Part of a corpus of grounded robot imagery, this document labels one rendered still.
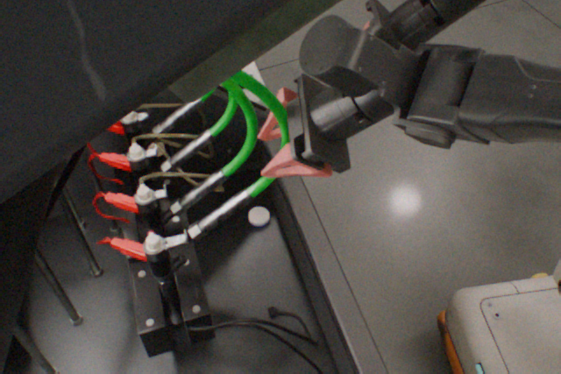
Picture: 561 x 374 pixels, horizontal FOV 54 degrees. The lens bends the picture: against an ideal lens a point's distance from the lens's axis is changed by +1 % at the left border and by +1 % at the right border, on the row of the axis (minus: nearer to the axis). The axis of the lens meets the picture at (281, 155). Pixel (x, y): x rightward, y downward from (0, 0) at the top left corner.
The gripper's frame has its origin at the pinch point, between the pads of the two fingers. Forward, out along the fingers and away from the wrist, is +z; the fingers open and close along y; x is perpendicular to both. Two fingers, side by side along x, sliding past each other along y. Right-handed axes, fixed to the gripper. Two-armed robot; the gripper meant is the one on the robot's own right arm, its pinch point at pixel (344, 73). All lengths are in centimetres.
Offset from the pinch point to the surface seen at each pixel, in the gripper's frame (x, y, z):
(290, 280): 10.4, -21.8, 31.9
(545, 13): -188, -186, -14
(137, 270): 15.9, 5.1, 37.8
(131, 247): 18.5, 11.3, 29.5
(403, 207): -64, -115, 56
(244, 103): 8.6, 11.5, 7.6
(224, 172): 9.3, 5.3, 18.4
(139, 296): 20.1, 4.4, 37.1
